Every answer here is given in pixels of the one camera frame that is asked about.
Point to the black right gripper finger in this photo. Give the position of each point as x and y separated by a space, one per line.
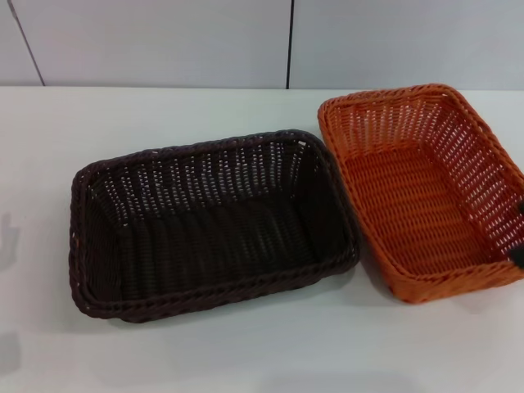
521 208
517 262

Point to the dark brown woven basket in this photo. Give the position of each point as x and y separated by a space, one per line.
229 233

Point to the orange-yellow woven basket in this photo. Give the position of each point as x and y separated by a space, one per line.
409 196

